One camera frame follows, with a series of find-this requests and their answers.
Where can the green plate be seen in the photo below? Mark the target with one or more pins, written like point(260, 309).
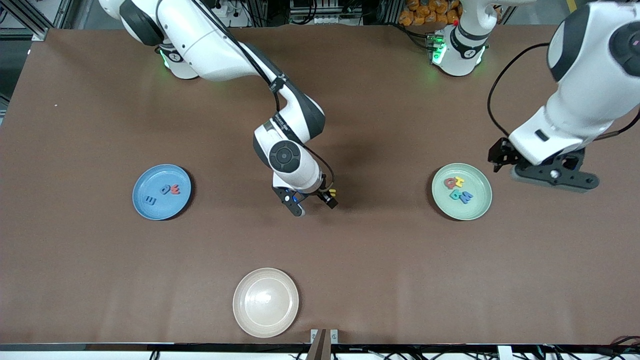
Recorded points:
point(475, 210)

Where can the red letter Q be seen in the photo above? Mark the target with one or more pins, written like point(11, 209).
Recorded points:
point(449, 183)

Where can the aluminium frame profile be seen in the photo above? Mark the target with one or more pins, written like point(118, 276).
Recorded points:
point(40, 34)

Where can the white power strip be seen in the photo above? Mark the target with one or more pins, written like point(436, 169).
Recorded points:
point(224, 9)

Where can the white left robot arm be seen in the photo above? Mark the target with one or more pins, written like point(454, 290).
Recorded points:
point(590, 85)

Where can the blue letter a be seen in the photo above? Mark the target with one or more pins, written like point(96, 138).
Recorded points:
point(163, 190)

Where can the blue letter E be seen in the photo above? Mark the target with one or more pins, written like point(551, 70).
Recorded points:
point(150, 201)

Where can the background electronics rack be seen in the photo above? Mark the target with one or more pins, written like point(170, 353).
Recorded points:
point(325, 17)

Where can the blue letter M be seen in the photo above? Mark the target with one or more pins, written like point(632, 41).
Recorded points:
point(466, 197)

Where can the beige plate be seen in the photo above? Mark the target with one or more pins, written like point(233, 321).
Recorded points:
point(265, 302)

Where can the teal letter R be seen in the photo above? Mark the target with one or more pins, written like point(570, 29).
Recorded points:
point(454, 195)

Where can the brown table mat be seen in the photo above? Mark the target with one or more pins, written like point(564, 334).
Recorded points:
point(400, 280)

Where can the blue plate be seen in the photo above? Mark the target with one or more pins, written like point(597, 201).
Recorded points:
point(160, 210)

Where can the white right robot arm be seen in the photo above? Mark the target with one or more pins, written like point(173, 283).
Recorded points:
point(210, 45)

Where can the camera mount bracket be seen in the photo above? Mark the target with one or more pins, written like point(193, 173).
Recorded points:
point(322, 350)

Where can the red letter w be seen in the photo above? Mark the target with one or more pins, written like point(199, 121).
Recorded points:
point(174, 190)

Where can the yellow letter H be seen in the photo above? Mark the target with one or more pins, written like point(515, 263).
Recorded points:
point(459, 181)

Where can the orange snack bag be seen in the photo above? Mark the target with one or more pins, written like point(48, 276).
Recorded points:
point(420, 12)

